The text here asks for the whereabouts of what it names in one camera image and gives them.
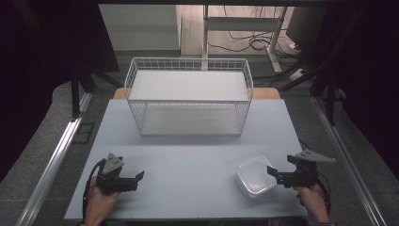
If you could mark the aluminium rail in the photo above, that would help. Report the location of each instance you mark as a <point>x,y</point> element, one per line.
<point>53,163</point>
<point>348,163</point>

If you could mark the dark grey box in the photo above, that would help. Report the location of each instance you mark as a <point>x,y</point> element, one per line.
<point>306,28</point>

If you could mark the clear square plastic container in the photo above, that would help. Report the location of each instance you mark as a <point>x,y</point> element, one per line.
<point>254,179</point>

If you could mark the black square floor frame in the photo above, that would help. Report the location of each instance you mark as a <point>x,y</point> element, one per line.
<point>84,133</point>

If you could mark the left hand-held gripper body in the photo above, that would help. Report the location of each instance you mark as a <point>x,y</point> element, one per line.
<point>113,175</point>

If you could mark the person's left hand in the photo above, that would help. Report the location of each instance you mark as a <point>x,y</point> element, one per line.
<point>99,204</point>

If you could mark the white power strip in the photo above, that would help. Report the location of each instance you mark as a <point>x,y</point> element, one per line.
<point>296,74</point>

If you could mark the dark curtain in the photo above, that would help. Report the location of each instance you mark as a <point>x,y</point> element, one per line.
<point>37,62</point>
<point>373,78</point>

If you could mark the wooden table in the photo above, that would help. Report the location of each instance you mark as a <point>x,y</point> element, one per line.
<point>266,93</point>

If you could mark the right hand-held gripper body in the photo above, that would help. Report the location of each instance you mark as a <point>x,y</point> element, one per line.
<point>301,177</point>

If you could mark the person's right hand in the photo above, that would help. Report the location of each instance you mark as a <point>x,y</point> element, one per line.
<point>313,201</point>

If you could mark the white desk frame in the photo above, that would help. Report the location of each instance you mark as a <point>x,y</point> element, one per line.
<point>241,23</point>

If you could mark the white cabinet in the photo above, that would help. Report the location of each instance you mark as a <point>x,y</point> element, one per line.
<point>141,28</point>

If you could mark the black metal stand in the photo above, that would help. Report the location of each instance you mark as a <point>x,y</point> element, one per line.
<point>75,94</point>
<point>329,94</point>

